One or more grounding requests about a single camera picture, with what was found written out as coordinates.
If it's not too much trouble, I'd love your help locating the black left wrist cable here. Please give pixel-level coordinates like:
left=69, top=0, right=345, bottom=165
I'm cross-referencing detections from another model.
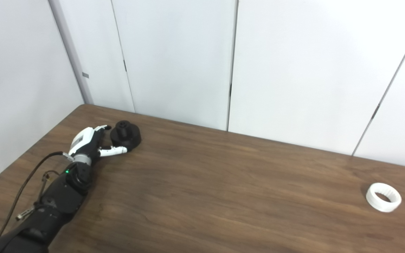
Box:
left=0, top=151, right=75, bottom=239

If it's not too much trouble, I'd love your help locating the grey wall post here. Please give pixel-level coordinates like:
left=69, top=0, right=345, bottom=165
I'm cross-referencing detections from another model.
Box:
left=48, top=0, right=94, bottom=105

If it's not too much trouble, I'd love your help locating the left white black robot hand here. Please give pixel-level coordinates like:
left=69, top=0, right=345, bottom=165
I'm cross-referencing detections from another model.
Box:
left=68, top=125, right=128, bottom=166

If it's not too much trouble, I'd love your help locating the thin black left arm wire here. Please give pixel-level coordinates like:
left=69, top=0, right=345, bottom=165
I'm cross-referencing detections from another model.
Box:
left=36, top=170, right=60, bottom=204

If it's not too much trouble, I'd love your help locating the white ring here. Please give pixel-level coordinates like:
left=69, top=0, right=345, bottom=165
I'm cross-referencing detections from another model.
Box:
left=366, top=182, right=402, bottom=213

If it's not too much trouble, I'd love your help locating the round black part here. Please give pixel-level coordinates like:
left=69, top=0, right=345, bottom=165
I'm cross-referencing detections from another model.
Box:
left=110, top=120, right=141, bottom=152

